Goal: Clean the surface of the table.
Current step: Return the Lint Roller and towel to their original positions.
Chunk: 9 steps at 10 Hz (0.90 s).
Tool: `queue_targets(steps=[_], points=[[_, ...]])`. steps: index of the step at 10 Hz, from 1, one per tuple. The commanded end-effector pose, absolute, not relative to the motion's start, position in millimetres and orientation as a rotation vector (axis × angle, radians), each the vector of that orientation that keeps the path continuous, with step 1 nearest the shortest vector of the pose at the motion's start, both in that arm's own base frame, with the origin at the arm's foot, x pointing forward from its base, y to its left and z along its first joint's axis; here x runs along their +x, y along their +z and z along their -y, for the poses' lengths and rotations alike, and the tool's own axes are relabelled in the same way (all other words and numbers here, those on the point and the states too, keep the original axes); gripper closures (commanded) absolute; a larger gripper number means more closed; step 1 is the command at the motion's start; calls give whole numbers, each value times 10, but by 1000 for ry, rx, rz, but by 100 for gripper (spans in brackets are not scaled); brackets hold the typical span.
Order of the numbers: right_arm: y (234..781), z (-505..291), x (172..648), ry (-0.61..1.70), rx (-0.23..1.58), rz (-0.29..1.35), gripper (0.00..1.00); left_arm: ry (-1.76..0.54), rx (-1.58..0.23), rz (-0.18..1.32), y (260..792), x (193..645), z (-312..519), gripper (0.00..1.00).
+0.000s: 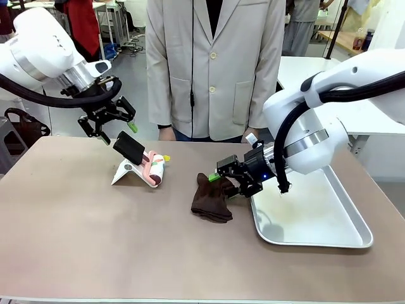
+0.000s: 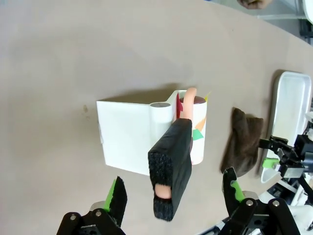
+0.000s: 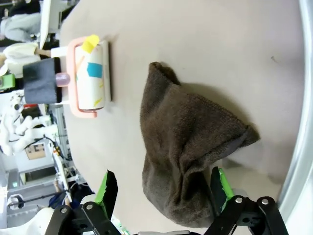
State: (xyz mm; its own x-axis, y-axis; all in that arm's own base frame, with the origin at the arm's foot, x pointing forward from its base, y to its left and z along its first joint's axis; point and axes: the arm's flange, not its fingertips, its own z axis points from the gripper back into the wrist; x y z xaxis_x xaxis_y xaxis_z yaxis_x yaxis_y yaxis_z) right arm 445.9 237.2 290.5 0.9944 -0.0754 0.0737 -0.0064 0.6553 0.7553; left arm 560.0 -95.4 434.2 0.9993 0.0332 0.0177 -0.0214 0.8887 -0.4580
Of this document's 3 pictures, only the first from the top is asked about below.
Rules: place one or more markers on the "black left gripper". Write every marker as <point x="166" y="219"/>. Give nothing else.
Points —
<point x="99" y="112"/>

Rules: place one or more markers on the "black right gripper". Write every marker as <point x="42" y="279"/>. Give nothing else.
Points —
<point x="254" y="172"/>

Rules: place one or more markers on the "dark brown cloth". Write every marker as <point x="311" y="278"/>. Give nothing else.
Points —
<point x="210" y="199"/>

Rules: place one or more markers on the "person left forearm beige sleeve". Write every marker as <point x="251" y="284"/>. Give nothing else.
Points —
<point x="265" y="88"/>

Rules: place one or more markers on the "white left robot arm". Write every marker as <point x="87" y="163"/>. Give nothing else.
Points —
<point x="38" y="54"/>

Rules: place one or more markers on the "person right forearm beige sleeve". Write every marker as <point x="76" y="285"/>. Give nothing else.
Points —
<point x="158" y="92"/>

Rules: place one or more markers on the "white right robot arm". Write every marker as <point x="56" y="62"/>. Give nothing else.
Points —
<point x="332" y="104"/>

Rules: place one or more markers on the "person right hand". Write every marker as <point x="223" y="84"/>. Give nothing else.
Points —
<point x="166" y="133"/>

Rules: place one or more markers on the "person left hand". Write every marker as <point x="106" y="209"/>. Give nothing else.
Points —
<point x="254" y="132"/>

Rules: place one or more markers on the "white plug on right wrist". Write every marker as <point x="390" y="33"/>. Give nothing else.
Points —
<point x="252" y="138"/>

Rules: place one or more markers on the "white lint roller stand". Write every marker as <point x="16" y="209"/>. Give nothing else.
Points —
<point x="121" y="174"/>

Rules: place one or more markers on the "silver metal tray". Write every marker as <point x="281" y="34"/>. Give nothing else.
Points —
<point x="310" y="212"/>

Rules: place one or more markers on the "bystander in red top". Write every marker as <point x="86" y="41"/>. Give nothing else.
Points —
<point x="80" y="25"/>

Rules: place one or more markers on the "person torso beige jacket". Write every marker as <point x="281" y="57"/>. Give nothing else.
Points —
<point x="215" y="63"/>

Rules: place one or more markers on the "bystander in grey clothes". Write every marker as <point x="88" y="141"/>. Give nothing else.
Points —
<point x="300" y="28"/>

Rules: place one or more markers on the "wooden background table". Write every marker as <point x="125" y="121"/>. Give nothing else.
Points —
<point x="338" y="39"/>

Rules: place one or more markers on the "black slanted pole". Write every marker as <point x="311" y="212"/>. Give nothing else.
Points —
<point x="337" y="28"/>

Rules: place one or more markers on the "red drink bottle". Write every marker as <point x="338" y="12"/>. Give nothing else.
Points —
<point x="358" y="39"/>

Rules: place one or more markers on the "dark blue bottle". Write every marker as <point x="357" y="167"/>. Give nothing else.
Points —
<point x="369" y="39"/>

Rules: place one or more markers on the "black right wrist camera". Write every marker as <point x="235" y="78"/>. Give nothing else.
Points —
<point x="227" y="163"/>

